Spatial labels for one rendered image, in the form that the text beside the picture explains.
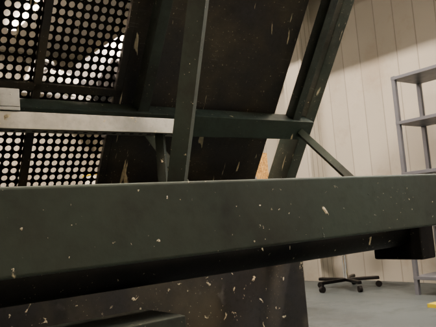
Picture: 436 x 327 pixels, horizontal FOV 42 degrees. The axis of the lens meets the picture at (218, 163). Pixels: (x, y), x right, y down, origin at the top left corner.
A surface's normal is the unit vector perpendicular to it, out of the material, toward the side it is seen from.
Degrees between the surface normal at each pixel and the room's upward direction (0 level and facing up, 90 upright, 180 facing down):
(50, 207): 90
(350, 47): 90
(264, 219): 90
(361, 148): 90
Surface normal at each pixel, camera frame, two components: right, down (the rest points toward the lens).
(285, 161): -0.80, 0.00
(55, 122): 0.59, -0.13
